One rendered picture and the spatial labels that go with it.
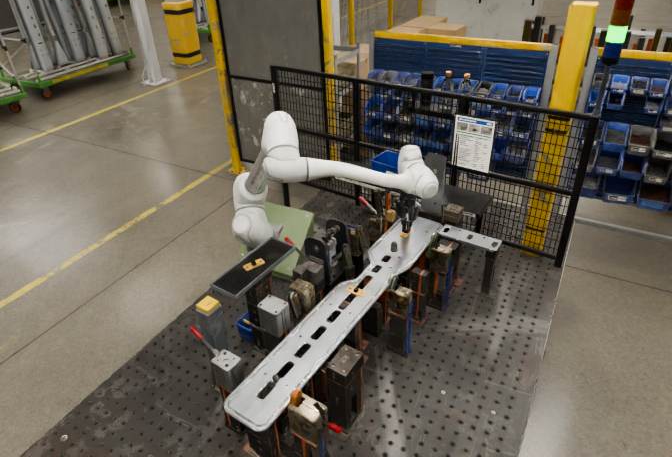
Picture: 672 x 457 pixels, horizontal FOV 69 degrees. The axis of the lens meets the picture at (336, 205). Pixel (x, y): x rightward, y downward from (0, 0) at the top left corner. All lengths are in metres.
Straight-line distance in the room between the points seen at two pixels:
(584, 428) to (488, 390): 1.01
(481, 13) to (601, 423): 6.79
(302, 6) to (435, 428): 3.29
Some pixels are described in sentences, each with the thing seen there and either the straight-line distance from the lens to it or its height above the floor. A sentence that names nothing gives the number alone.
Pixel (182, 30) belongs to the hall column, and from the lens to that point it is 9.55.
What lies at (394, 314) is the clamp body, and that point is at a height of 0.93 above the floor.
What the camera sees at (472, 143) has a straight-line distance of 2.67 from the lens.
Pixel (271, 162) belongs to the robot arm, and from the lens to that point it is 2.00.
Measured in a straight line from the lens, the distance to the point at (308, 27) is 4.26.
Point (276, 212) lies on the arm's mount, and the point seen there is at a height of 0.95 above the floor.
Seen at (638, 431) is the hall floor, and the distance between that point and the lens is 3.20.
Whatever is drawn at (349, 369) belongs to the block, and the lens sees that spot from 1.76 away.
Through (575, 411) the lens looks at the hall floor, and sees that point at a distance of 3.15.
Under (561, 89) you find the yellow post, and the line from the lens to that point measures 2.51.
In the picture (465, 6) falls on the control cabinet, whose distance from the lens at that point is 8.76.
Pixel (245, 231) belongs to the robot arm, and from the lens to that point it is 2.46.
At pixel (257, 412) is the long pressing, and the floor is 1.00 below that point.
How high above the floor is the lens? 2.37
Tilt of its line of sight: 31 degrees down
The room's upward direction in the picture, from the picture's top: 2 degrees counter-clockwise
